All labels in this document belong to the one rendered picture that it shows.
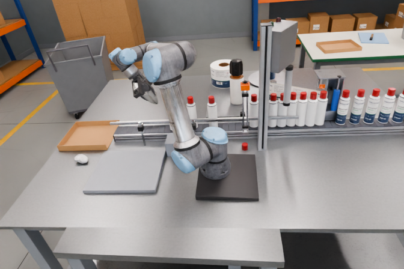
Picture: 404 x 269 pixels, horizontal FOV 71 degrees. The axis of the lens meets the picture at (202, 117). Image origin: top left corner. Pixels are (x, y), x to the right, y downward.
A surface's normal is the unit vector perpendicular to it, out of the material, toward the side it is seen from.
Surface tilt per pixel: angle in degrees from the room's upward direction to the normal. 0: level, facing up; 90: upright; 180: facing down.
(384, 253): 0
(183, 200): 0
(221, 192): 4
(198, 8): 90
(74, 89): 93
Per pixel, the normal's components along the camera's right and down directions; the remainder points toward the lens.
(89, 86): 0.24, 0.56
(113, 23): 0.03, 0.54
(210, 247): -0.09, -0.84
